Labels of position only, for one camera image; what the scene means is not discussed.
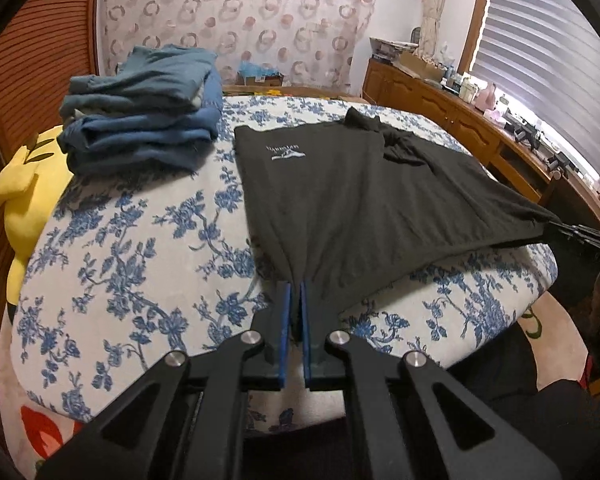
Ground black pants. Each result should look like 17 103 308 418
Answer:
234 108 555 308

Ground pink bottle on sideboard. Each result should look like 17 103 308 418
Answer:
474 82 496 113

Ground brown wooden louvered door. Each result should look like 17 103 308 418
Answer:
0 0 97 162

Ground cardboard box with blue bag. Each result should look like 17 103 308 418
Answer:
236 61 284 87

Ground top teal folded jeans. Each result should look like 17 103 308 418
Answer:
59 44 215 119

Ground lower blue folded jeans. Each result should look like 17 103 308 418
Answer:
57 70 223 176

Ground blue floral white bedspread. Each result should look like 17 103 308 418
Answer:
10 96 558 422

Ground pink circle-patterned curtain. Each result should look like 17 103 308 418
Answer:
97 0 376 90

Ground open cardboard box on sideboard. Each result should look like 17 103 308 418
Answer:
398 51 445 82

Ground wooden sideboard cabinet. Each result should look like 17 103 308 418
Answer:
362 58 600 229

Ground grey zebra window blind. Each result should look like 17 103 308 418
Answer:
471 0 600 180

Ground yellow plush toy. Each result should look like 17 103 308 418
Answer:
0 126 72 306

